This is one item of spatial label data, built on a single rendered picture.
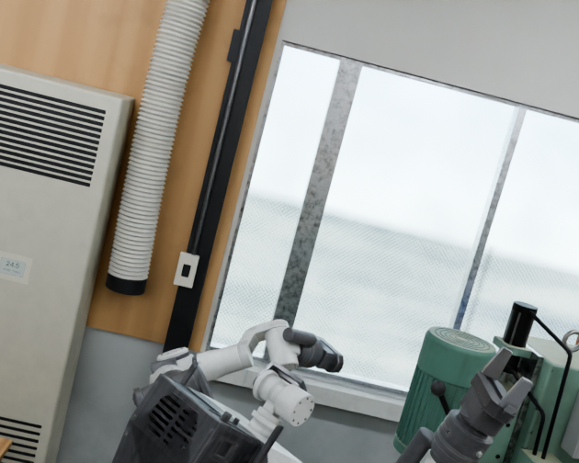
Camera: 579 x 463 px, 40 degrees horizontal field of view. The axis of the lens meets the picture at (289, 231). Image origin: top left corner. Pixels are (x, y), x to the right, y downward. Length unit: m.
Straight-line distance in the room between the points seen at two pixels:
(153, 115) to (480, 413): 1.92
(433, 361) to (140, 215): 1.46
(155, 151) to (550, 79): 1.55
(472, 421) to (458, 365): 0.51
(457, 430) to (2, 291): 2.03
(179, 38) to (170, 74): 0.13
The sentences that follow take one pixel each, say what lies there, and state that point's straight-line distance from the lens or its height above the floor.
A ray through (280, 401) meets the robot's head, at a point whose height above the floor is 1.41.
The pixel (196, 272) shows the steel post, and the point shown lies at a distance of 3.16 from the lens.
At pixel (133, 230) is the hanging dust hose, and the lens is 3.04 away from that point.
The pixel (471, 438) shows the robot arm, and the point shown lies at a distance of 1.44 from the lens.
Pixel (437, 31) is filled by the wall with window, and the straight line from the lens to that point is 3.22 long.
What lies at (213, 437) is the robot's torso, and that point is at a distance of 1.38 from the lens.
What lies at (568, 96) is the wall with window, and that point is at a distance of 3.36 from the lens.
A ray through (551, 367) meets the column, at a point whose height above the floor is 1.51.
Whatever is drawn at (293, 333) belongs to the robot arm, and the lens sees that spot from 1.93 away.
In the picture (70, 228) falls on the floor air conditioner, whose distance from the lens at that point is 2.97.
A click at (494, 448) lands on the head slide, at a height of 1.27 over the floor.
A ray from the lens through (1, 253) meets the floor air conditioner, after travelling 3.05.
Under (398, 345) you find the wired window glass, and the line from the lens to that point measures 3.44.
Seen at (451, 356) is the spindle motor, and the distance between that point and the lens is 1.92.
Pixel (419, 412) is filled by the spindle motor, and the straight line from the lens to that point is 1.99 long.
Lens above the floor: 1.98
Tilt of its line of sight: 10 degrees down
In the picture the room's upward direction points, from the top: 15 degrees clockwise
